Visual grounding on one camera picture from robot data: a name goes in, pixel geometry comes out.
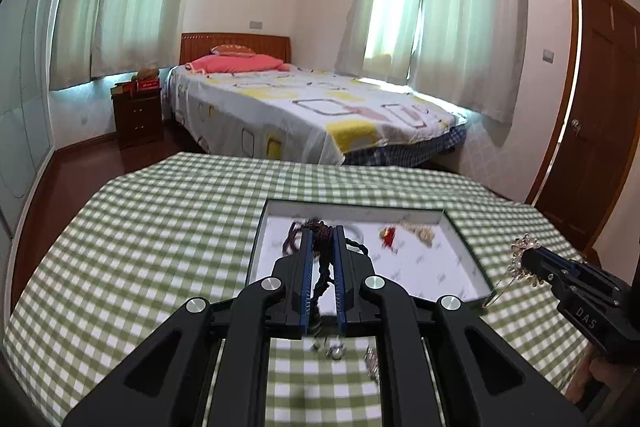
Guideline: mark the bed with patterned sheet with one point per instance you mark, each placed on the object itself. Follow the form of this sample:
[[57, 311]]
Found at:
[[312, 117]]

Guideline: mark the silver rhinestone brooch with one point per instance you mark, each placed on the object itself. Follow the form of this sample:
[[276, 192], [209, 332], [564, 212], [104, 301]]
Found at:
[[371, 362]]

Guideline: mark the brown wooden door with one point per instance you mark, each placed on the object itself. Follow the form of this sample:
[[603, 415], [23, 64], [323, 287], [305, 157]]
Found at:
[[596, 133]]

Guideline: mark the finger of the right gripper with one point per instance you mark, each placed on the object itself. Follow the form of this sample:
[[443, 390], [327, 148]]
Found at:
[[556, 261], [531, 263]]

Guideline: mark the white jade bangle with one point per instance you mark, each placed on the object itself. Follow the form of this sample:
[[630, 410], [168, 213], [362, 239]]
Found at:
[[354, 234]]

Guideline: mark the red box on nightstand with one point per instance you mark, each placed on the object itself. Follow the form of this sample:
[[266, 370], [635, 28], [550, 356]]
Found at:
[[146, 79]]

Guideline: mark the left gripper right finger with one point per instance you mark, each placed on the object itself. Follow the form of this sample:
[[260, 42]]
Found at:
[[439, 363]]

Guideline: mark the wall light switch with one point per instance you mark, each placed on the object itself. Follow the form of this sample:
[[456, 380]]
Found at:
[[547, 56]]

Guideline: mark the green checkered tablecloth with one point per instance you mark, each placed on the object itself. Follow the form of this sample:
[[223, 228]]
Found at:
[[185, 227]]

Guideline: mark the green jewelry box tray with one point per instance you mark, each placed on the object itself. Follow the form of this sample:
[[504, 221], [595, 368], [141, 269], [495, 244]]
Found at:
[[434, 259]]

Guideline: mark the right white curtain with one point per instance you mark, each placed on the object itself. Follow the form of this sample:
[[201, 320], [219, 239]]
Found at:
[[469, 53]]

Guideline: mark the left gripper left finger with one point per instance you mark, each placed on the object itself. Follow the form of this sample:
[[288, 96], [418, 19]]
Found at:
[[207, 364]]

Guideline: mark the red cord gold charm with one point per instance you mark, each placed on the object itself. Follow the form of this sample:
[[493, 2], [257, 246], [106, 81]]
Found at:
[[387, 236]]

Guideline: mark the pink pillow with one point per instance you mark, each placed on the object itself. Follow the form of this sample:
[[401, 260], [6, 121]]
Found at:
[[221, 64]]

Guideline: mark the dark wooden nightstand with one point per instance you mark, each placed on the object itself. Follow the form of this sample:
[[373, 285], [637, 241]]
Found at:
[[137, 115]]

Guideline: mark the right hand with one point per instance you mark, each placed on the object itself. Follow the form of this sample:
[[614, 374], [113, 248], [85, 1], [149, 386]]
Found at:
[[595, 366]]

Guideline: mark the sliding wardrobe door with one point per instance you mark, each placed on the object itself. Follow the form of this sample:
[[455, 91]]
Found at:
[[25, 134]]

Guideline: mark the patterned red cushion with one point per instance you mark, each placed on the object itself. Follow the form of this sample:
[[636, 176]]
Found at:
[[232, 50]]

